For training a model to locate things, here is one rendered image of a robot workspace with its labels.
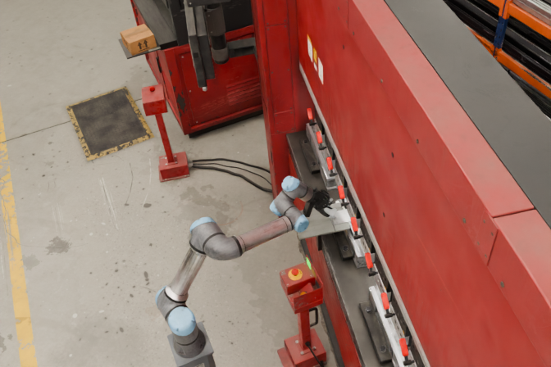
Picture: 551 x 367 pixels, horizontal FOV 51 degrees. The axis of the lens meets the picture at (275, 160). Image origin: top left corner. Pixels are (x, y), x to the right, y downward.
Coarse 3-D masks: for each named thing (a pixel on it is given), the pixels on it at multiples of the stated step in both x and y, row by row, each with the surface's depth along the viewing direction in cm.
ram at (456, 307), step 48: (336, 48) 234; (336, 96) 251; (384, 96) 184; (336, 144) 271; (384, 144) 194; (384, 192) 205; (432, 192) 157; (384, 240) 218; (432, 240) 165; (432, 288) 173; (480, 288) 138; (432, 336) 182; (480, 336) 144
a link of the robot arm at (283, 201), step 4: (280, 192) 271; (284, 192) 269; (280, 196) 269; (284, 196) 269; (288, 196) 268; (276, 200) 270; (280, 200) 269; (284, 200) 268; (288, 200) 268; (292, 200) 269; (272, 204) 271; (276, 204) 269; (280, 204) 268; (284, 204) 267; (288, 204) 267; (292, 204) 267; (272, 208) 270; (276, 208) 269; (280, 208) 267; (284, 208) 266; (276, 212) 270; (280, 212) 268; (284, 212) 266
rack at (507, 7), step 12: (492, 0) 369; (504, 0) 358; (504, 12) 362; (516, 12) 353; (528, 12) 347; (504, 24) 366; (528, 24) 347; (540, 24) 338; (480, 36) 395; (492, 48) 384; (504, 60) 377; (516, 72) 371; (528, 72) 361; (540, 84) 354
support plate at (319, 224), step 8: (312, 208) 299; (336, 208) 298; (312, 216) 295; (320, 216) 294; (312, 224) 291; (320, 224) 290; (328, 224) 290; (336, 224) 290; (344, 224) 289; (304, 232) 288; (312, 232) 287; (320, 232) 287; (328, 232) 287
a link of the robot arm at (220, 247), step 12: (288, 216) 260; (300, 216) 260; (264, 228) 254; (276, 228) 256; (288, 228) 258; (300, 228) 260; (216, 240) 246; (228, 240) 246; (240, 240) 248; (252, 240) 250; (264, 240) 253; (216, 252) 245; (228, 252) 245; (240, 252) 247
